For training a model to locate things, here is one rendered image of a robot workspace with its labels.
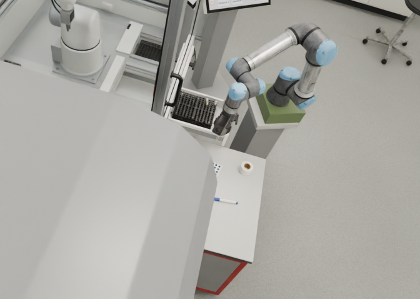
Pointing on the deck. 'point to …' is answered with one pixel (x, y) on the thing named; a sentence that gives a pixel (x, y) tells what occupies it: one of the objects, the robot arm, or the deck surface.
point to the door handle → (177, 90)
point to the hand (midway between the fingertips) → (219, 134)
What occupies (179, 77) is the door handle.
